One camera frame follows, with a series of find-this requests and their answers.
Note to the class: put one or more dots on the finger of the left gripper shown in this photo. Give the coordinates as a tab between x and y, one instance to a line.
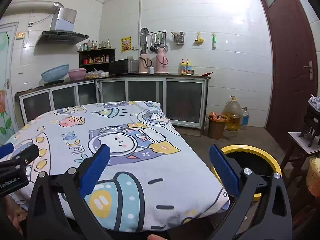
6	149

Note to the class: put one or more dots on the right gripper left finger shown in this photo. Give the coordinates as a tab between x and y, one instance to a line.
91	169

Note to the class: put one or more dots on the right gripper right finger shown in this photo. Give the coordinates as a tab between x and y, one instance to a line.
226	169

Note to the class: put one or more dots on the yellow rimmed black trash bin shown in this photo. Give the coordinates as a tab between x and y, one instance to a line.
261	164

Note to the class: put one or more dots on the kitchen counter cabinet glass doors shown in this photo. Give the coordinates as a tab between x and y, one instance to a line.
183	98

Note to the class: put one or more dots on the person's right hand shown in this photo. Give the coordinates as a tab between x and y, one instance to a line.
155	237

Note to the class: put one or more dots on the brown waste basket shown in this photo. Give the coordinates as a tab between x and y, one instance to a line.
216	125

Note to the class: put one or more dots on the small water bottle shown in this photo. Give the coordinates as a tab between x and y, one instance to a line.
245	118

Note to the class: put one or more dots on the cartoon printed tablecloth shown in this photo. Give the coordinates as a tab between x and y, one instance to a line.
153	179

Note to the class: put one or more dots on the large cooking oil jug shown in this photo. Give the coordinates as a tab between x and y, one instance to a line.
233	111

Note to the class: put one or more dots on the wooden stool with white top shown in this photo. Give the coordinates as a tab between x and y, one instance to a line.
299	150

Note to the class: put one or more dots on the blue plastic basin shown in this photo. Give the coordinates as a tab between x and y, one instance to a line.
55	74

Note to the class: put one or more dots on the black device on stool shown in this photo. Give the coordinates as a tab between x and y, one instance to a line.
310	128

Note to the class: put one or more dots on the pink plastic basin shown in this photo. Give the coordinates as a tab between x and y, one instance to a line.
77	74

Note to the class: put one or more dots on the yellow detergent bottles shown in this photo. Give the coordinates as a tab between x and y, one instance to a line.
185	67

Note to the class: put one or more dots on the black microwave oven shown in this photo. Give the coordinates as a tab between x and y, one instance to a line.
126	66

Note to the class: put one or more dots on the dark red wooden door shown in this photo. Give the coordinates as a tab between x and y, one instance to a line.
294	68

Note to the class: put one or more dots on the black spice shelf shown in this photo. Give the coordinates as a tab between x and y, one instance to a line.
96	59

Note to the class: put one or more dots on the white door with rose print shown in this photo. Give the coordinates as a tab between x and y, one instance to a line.
8	120

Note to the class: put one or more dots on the pink thermos left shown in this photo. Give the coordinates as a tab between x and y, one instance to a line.
144	62

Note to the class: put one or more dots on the pink thermos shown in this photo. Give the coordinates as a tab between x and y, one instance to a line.
144	62
161	61

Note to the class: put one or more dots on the pink thermos right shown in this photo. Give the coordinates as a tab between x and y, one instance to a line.
161	61

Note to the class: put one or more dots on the range hood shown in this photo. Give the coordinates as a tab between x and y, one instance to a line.
62	25

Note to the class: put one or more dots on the hanging utensil rack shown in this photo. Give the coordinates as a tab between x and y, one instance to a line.
152	41

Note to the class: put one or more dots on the green white wall brush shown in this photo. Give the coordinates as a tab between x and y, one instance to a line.
213	41

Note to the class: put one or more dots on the yellow wall hook holder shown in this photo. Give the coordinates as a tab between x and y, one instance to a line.
199	40

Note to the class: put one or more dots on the yellow wall poster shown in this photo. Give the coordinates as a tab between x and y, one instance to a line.
126	44

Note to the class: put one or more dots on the wall chopstick basket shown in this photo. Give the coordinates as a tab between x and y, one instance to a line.
178	37

